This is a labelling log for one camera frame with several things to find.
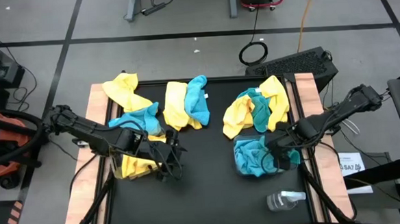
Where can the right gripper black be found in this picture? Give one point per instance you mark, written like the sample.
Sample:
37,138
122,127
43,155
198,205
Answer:
282,138

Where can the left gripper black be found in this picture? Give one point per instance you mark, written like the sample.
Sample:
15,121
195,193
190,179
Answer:
161,155

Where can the blue microfiber towel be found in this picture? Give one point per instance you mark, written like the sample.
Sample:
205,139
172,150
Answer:
197,102
250,155
142,118

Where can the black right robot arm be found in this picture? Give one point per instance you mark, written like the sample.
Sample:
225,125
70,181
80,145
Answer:
340,109

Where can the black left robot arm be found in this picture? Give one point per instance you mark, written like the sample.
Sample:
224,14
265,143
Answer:
84,126

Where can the clear plastic basket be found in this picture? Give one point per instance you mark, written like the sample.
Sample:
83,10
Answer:
297,168
116,168

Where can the clear spray bottle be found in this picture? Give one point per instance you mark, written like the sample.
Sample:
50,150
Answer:
283,201

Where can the white paper label sheet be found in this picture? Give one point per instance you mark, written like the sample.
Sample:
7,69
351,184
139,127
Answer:
351,162

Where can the wooden table side plank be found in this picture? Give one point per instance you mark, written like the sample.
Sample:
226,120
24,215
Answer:
305,86
83,200

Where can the black computer case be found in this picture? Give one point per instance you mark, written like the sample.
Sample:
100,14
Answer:
293,66

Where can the black power strip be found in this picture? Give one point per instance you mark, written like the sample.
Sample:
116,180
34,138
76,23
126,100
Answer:
153,8

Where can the grey table leg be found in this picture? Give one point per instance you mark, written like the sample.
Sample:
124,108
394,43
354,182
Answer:
232,0
132,6

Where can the orange shop vacuum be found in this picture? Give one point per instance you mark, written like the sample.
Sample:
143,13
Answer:
9,132

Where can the black diagonal frame strut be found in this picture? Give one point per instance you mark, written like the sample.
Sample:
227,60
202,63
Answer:
326,194
88,211

